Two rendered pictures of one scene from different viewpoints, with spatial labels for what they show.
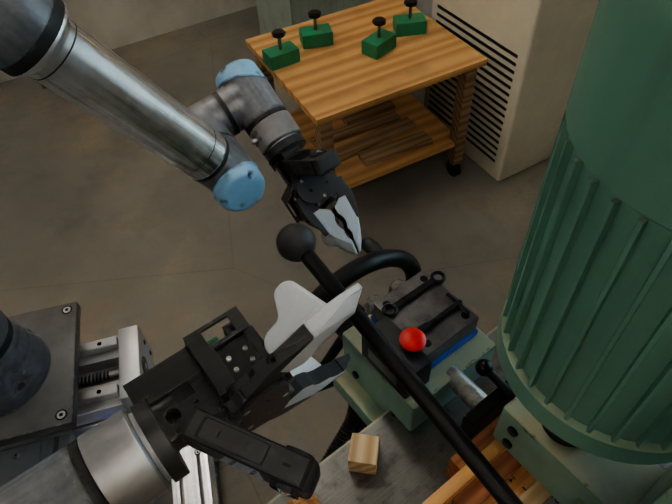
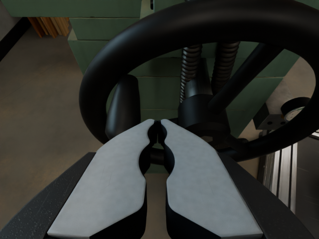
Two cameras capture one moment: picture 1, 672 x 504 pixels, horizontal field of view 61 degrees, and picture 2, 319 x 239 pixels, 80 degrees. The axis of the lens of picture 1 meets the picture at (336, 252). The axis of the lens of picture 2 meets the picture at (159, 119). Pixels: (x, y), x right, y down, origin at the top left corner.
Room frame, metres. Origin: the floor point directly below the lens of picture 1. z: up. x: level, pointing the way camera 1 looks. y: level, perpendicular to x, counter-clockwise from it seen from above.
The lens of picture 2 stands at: (0.64, 0.01, 1.01)
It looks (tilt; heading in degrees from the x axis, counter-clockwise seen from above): 58 degrees down; 214
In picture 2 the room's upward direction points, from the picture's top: 1 degrees clockwise
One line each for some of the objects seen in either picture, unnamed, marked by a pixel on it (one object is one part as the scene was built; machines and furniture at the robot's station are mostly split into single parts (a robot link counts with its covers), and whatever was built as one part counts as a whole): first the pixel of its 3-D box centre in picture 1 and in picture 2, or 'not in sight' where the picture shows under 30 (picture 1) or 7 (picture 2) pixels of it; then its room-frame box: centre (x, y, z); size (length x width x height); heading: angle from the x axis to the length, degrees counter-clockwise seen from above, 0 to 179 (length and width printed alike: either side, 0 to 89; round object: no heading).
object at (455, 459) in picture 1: (503, 428); not in sight; (0.27, -0.18, 0.92); 0.17 x 0.02 x 0.05; 125
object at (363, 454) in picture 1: (363, 453); not in sight; (0.25, -0.02, 0.92); 0.03 x 0.03 x 0.03; 78
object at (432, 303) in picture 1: (415, 326); not in sight; (0.38, -0.09, 0.99); 0.13 x 0.11 x 0.06; 125
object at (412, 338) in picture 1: (412, 339); not in sight; (0.34, -0.08, 1.02); 0.03 x 0.03 x 0.01
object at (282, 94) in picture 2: not in sight; (271, 105); (0.19, 0.08, 0.58); 0.12 x 0.08 x 0.08; 35
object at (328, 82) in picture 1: (361, 99); not in sight; (1.83, -0.13, 0.32); 0.66 x 0.57 x 0.64; 116
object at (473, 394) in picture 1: (471, 395); not in sight; (0.30, -0.15, 0.95); 0.09 x 0.07 x 0.09; 125
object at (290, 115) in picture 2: not in sight; (294, 110); (0.25, 0.12, 0.65); 0.06 x 0.04 x 0.08; 125
